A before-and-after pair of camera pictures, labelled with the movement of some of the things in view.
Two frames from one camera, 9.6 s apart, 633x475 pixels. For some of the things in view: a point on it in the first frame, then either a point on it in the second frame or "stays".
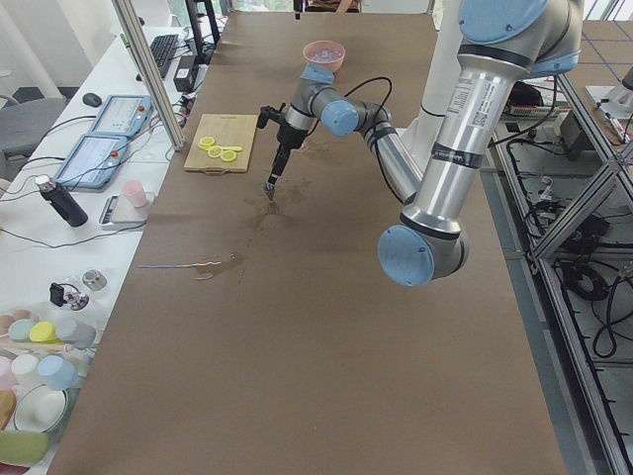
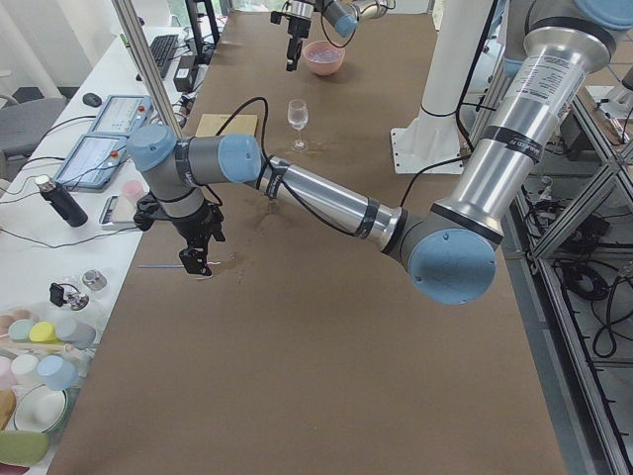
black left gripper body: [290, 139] to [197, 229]
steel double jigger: [272, 206] stays
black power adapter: [183, 77] stays
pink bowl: [324, 51] stays
